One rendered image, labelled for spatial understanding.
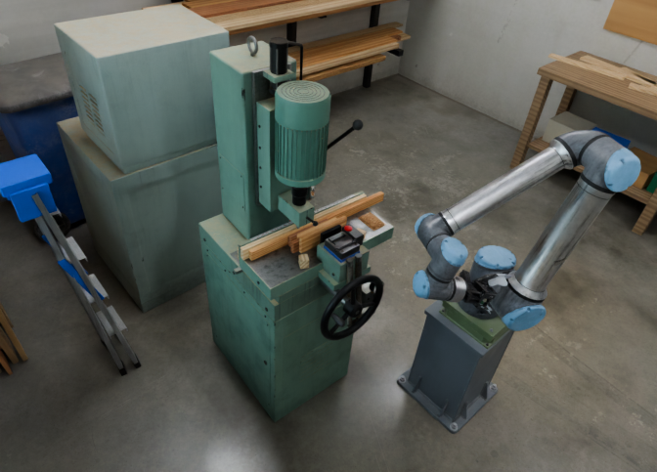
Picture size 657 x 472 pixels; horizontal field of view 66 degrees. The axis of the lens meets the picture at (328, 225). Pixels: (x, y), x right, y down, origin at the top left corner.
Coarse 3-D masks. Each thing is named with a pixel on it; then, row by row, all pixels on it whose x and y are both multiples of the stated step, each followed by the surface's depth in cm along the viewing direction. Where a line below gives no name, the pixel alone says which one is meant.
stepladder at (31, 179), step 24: (0, 168) 174; (24, 168) 174; (0, 192) 167; (24, 192) 170; (48, 192) 175; (24, 216) 174; (48, 216) 179; (48, 240) 185; (72, 240) 208; (72, 264) 218; (96, 288) 220; (120, 336) 231
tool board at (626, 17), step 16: (624, 0) 364; (640, 0) 356; (656, 0) 349; (608, 16) 375; (624, 16) 367; (640, 16) 360; (656, 16) 353; (624, 32) 372; (640, 32) 364; (656, 32) 356
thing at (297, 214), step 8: (288, 192) 190; (280, 200) 188; (288, 200) 185; (280, 208) 191; (288, 208) 185; (296, 208) 182; (304, 208) 182; (312, 208) 183; (288, 216) 187; (296, 216) 182; (304, 216) 183; (312, 216) 186; (296, 224) 185; (304, 224) 185
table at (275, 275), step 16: (368, 208) 213; (352, 224) 204; (368, 240) 198; (384, 240) 206; (240, 256) 185; (272, 256) 186; (288, 256) 187; (256, 272) 180; (272, 272) 180; (288, 272) 181; (304, 272) 181; (320, 272) 186; (368, 272) 191; (272, 288) 174; (288, 288) 181; (336, 288) 183
